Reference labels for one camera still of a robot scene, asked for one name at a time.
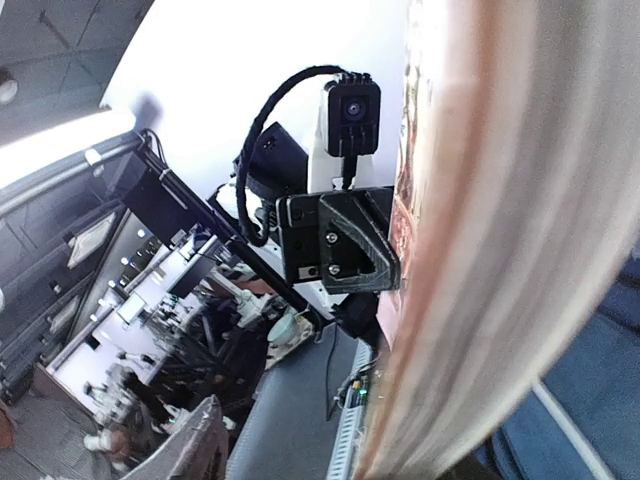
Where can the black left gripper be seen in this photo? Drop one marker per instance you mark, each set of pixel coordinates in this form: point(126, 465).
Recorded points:
point(340, 238)

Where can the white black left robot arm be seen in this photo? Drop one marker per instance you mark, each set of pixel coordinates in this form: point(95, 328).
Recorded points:
point(324, 173)

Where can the navy blue student backpack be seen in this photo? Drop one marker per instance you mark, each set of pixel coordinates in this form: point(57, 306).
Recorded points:
point(581, 420)

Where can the grey slotted cable duct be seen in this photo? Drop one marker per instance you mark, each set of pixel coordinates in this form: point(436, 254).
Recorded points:
point(352, 405)

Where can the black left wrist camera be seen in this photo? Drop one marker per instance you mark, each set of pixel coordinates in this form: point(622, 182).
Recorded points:
point(351, 109)

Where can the pink grey paperback book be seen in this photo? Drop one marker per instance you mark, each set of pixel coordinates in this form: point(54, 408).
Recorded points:
point(516, 202)

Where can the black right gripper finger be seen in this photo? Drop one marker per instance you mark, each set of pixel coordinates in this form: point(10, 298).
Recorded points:
point(197, 450)

